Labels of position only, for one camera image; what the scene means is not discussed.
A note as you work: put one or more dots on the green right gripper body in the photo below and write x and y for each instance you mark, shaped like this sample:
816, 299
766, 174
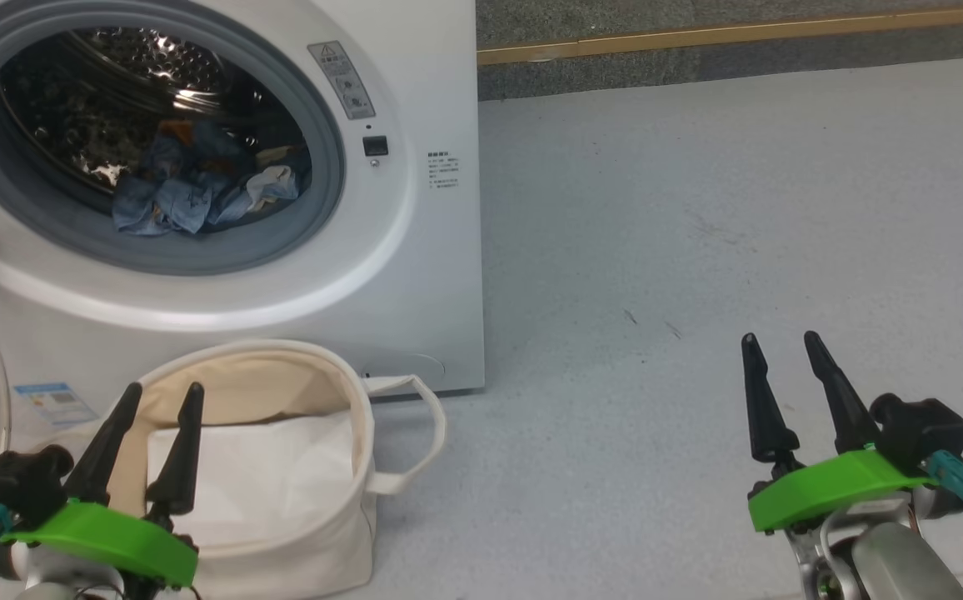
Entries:
831, 487

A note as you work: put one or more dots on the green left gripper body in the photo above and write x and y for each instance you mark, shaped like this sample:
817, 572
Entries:
107, 537

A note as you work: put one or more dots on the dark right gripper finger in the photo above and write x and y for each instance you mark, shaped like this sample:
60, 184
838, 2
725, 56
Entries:
765, 408
844, 400

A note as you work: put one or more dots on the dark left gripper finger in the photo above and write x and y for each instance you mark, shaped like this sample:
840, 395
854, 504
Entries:
102, 446
182, 458

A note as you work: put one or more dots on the blue patterned clothing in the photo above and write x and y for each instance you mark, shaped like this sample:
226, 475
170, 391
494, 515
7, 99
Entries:
182, 200

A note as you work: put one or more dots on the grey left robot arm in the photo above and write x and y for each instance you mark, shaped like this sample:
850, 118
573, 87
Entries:
57, 587

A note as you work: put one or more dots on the cream canvas laundry basket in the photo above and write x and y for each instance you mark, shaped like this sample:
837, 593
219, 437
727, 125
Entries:
315, 533

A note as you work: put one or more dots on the white front-load washing machine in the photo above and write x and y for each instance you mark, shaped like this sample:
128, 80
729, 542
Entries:
415, 275

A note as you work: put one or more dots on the stainless steel washing machine drum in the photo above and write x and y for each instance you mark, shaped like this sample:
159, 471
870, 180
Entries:
115, 58

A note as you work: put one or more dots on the blue energy label sticker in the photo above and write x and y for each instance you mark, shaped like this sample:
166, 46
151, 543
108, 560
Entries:
52, 404

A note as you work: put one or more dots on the round filter cover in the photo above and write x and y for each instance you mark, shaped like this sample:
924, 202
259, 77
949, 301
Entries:
406, 368

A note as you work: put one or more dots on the grey warning sticker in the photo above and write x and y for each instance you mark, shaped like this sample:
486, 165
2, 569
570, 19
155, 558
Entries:
344, 79

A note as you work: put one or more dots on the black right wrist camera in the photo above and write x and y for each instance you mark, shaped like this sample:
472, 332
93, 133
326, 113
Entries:
923, 429

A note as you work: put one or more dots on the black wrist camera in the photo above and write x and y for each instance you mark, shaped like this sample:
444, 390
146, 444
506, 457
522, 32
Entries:
923, 429
15, 487

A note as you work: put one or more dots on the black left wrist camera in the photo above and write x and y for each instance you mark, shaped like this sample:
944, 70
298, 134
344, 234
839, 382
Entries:
15, 487

